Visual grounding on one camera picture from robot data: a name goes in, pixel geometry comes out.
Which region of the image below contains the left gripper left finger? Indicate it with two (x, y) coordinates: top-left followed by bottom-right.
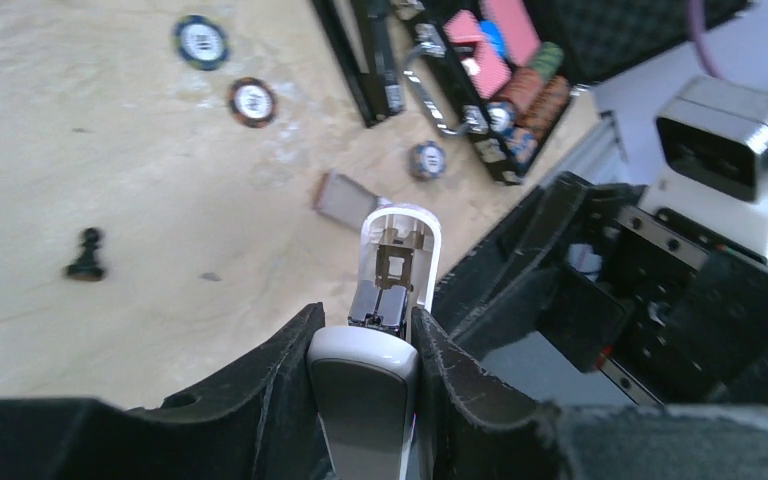
(0, 303), (328, 479)

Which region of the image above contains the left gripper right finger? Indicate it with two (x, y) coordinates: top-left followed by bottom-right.
(411, 308), (768, 479)

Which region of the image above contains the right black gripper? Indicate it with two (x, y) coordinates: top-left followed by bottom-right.
(432, 172), (768, 405)

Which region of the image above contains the white stapler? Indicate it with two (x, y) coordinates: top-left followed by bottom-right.
(307, 203), (442, 479)

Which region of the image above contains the black stapler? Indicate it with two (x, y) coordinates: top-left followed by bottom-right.
(312, 0), (404, 128)

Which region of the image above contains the red white staple box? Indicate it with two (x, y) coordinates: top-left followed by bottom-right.
(312, 169), (391, 231)

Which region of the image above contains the black chess pawn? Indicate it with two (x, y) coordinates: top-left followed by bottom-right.
(64, 227), (106, 282)

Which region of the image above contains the pink playing card deck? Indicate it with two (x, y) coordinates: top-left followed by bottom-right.
(444, 9), (511, 100)

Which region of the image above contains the black poker chip case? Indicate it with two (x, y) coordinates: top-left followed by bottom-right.
(392, 0), (749, 185)

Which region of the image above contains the blue dealer button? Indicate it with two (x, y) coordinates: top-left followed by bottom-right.
(479, 20), (507, 58)

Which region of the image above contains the orange 100 poker chip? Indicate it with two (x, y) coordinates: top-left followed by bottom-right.
(226, 77), (277, 128)

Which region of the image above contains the blue 50 poker chip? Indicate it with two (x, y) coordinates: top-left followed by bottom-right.
(172, 14), (230, 71)

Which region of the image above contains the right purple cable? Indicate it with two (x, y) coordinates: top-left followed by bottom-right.
(685, 0), (723, 79)

